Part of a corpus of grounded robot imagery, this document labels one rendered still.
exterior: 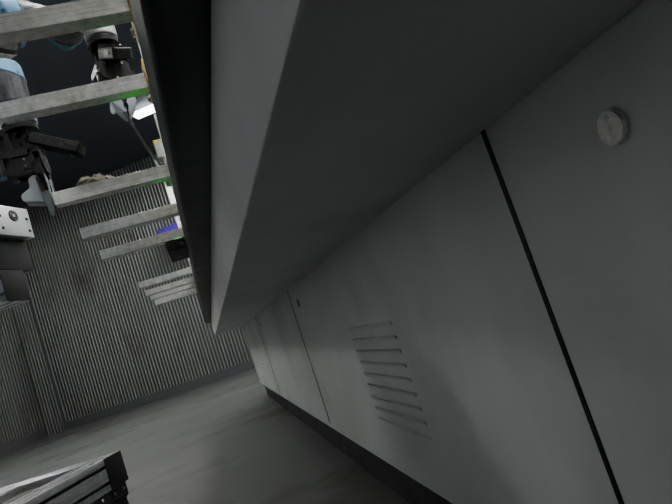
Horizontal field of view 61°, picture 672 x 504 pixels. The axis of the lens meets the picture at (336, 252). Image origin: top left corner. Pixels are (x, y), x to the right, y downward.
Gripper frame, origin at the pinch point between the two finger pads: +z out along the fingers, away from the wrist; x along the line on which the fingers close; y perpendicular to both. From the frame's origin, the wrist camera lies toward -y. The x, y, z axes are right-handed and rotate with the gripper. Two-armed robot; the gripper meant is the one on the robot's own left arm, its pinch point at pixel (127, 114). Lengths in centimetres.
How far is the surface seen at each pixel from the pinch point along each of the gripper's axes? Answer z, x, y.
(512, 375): 70, 2, -88
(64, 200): 17.2, 18.0, 3.7
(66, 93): 5.6, 17.8, -23.0
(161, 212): 19.2, -8.1, 20.8
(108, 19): 8, 16, -49
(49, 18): 7, 23, -48
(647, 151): 56, 11, -111
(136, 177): 16.1, 3.0, -1.8
